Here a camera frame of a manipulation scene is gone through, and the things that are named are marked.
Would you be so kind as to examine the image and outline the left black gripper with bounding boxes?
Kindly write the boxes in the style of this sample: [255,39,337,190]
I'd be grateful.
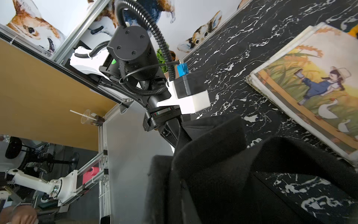
[143,96,182,147]

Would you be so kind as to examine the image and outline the black canvas tote bag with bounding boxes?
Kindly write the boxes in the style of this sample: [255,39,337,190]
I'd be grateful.
[143,116,358,224]

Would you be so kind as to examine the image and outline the cream tote bag yellow handles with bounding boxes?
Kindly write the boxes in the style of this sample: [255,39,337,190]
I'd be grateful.
[246,22,358,167]

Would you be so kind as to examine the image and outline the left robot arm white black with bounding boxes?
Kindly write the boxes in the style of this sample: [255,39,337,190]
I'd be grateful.
[69,1,181,146]

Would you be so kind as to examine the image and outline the person's hand in background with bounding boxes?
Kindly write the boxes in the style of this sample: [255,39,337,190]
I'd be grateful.
[9,205,37,224]

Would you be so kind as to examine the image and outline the potted green plant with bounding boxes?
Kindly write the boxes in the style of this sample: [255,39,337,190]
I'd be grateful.
[156,48,176,73]

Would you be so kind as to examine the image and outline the clear plastic cup with straw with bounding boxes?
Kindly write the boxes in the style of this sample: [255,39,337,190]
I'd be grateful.
[70,109,105,127]

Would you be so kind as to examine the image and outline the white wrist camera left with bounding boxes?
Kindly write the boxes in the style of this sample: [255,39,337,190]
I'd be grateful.
[157,63,210,114]

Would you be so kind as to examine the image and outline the pink object on outside rail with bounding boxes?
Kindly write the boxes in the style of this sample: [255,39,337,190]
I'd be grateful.
[82,167,100,184]

